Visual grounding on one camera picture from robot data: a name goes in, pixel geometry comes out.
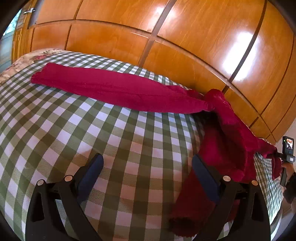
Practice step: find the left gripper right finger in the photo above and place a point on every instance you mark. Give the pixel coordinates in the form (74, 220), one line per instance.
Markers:
(251, 221)

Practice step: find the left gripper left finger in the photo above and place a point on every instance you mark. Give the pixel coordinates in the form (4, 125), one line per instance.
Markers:
(43, 218)

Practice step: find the red long-sleeve shirt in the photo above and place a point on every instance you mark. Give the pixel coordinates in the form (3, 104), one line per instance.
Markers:
(228, 144)

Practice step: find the person's right hand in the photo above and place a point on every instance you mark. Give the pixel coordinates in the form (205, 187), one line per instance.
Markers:
(289, 169)

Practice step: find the green checkered bed cover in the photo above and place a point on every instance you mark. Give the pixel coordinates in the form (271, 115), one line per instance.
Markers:
(47, 134)

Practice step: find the wooden wardrobe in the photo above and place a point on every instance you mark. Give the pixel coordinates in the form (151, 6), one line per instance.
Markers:
(246, 49)

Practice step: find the floral bedspread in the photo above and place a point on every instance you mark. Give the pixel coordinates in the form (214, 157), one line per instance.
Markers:
(26, 60)

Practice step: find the wooden door with handle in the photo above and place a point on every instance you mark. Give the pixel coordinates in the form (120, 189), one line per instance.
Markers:
(23, 34)

